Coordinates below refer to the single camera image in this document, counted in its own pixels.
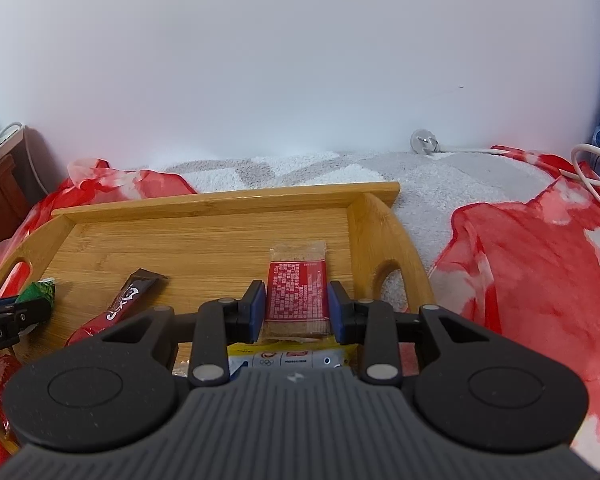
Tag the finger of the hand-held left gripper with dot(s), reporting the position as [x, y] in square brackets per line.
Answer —
[32, 312]

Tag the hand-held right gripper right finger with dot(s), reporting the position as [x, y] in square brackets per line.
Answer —
[337, 312]

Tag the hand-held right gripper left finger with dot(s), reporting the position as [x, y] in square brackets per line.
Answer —
[257, 312]

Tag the green snack packet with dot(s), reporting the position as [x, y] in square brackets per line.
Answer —
[42, 290]

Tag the red label cracker packet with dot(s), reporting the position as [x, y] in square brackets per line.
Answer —
[295, 290]

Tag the yellow snack packet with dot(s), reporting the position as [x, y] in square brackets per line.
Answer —
[280, 357]

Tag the clear nut bar packet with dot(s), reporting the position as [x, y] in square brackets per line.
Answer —
[181, 367]

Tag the red black coffee stick packet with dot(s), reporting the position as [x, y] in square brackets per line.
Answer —
[130, 295]

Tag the wooden tray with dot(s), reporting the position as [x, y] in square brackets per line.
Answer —
[180, 240]

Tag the wooden bedside cabinet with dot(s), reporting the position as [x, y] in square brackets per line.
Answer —
[0, 200]

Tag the white power strip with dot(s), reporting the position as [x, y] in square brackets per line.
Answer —
[7, 132]

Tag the red floral blanket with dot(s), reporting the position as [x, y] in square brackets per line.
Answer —
[520, 270]

